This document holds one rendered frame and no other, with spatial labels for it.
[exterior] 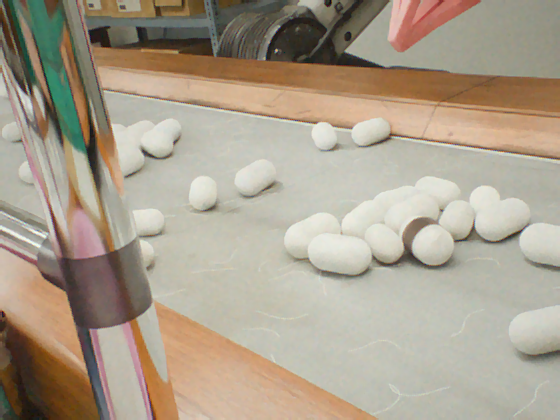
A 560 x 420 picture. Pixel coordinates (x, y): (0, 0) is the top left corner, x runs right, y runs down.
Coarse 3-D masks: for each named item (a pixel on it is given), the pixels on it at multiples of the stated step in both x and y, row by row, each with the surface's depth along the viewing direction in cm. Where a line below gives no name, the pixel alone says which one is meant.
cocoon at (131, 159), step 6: (126, 150) 63; (132, 150) 63; (138, 150) 64; (120, 156) 62; (126, 156) 62; (132, 156) 63; (138, 156) 63; (120, 162) 62; (126, 162) 62; (132, 162) 63; (138, 162) 63; (126, 168) 62; (132, 168) 63; (138, 168) 63; (126, 174) 62
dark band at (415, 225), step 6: (420, 216) 41; (426, 216) 41; (414, 222) 41; (420, 222) 41; (426, 222) 40; (432, 222) 40; (408, 228) 41; (414, 228) 40; (420, 228) 40; (444, 228) 41; (402, 234) 41; (408, 234) 41; (414, 234) 40; (402, 240) 41; (408, 240) 41; (408, 246) 41
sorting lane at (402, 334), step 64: (0, 128) 86; (192, 128) 75; (256, 128) 71; (0, 192) 64; (320, 192) 53; (512, 192) 48; (192, 256) 46; (256, 256) 45; (512, 256) 40; (256, 320) 38; (320, 320) 37; (384, 320) 36; (448, 320) 35; (512, 320) 35; (320, 384) 32; (384, 384) 31; (448, 384) 31; (512, 384) 30
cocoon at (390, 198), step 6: (402, 186) 47; (408, 186) 47; (384, 192) 46; (390, 192) 46; (396, 192) 46; (402, 192) 46; (408, 192) 46; (414, 192) 46; (378, 198) 46; (384, 198) 46; (390, 198) 46; (396, 198) 46; (402, 198) 46; (408, 198) 46; (384, 204) 46; (390, 204) 46
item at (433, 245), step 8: (416, 216) 42; (432, 224) 40; (400, 232) 42; (424, 232) 40; (432, 232) 40; (440, 232) 40; (448, 232) 40; (416, 240) 40; (424, 240) 40; (432, 240) 39; (440, 240) 39; (448, 240) 40; (416, 248) 40; (424, 248) 39; (432, 248) 39; (440, 248) 39; (448, 248) 39; (416, 256) 40; (424, 256) 40; (432, 256) 39; (440, 256) 39; (448, 256) 40; (432, 264) 40; (440, 264) 40
